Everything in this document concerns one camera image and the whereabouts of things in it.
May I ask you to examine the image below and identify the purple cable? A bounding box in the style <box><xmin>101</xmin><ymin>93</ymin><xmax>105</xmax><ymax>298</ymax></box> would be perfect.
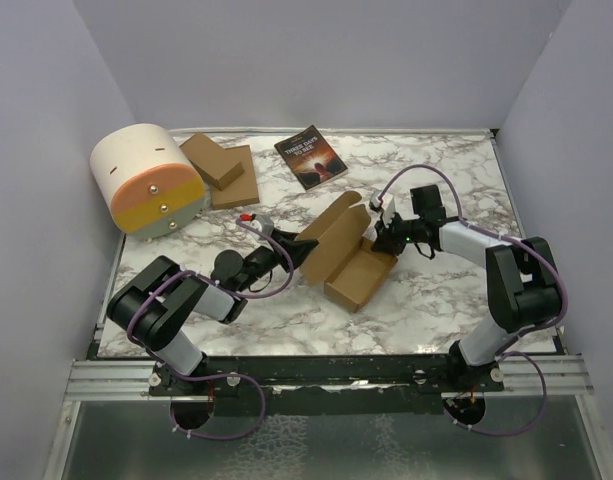
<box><xmin>125</xmin><ymin>219</ymin><xmax>295</xmax><ymax>442</ymax></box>
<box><xmin>378</xmin><ymin>164</ymin><xmax>570</xmax><ymax>437</ymax></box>

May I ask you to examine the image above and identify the cream orange cylindrical drawer unit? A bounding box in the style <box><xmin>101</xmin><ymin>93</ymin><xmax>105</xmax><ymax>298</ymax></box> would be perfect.
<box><xmin>90</xmin><ymin>123</ymin><xmax>206</xmax><ymax>240</ymax></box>

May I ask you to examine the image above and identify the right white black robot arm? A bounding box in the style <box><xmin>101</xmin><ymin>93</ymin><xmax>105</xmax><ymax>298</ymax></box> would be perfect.
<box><xmin>369</xmin><ymin>185</ymin><xmax>564</xmax><ymax>391</ymax></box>

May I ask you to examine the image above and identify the dark paperback book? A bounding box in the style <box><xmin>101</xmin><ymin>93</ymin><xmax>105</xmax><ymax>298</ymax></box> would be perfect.
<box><xmin>274</xmin><ymin>125</ymin><xmax>348</xmax><ymax>191</ymax></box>

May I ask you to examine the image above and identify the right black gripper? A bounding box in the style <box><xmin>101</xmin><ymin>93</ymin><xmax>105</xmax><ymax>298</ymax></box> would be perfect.
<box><xmin>371</xmin><ymin>209</ymin><xmax>424</xmax><ymax>257</ymax></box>

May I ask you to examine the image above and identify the folded brown cardboard box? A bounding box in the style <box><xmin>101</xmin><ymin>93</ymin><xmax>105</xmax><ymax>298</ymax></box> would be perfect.
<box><xmin>180</xmin><ymin>133</ymin><xmax>244</xmax><ymax>190</ymax></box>

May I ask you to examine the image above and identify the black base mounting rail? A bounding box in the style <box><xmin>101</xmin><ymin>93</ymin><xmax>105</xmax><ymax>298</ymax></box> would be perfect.
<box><xmin>149</xmin><ymin>354</ymin><xmax>503</xmax><ymax>416</ymax></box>

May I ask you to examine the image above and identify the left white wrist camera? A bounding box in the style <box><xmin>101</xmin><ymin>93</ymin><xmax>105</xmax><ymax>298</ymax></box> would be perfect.
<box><xmin>239</xmin><ymin>214</ymin><xmax>275</xmax><ymax>241</ymax></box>

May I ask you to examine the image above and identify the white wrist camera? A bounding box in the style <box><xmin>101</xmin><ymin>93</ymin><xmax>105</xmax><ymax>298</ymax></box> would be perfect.
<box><xmin>239</xmin><ymin>214</ymin><xmax>275</xmax><ymax>241</ymax></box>
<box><xmin>369</xmin><ymin>192</ymin><xmax>396</xmax><ymax>228</ymax></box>

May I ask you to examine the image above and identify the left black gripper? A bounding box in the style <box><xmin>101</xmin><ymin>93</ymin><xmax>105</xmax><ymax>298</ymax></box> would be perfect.
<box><xmin>236</xmin><ymin>227</ymin><xmax>317</xmax><ymax>292</ymax></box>

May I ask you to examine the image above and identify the flat brown cardboard box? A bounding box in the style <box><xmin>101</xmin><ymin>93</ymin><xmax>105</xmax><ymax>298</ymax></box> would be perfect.
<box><xmin>211</xmin><ymin>145</ymin><xmax>260</xmax><ymax>210</ymax></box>

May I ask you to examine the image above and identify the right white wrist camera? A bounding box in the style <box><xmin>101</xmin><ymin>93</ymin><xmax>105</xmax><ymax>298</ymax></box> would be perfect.
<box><xmin>369</xmin><ymin>192</ymin><xmax>396</xmax><ymax>228</ymax></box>

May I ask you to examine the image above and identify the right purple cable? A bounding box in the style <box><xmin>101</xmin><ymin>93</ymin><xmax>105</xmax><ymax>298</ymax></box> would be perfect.
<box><xmin>378</xmin><ymin>164</ymin><xmax>570</xmax><ymax>437</ymax></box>

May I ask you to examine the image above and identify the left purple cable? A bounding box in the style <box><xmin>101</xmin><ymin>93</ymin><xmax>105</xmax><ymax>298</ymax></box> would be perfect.
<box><xmin>125</xmin><ymin>219</ymin><xmax>295</xmax><ymax>442</ymax></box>

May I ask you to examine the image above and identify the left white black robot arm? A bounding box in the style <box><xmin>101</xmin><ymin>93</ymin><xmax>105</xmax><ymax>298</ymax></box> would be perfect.
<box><xmin>106</xmin><ymin>228</ymin><xmax>318</xmax><ymax>395</ymax></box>

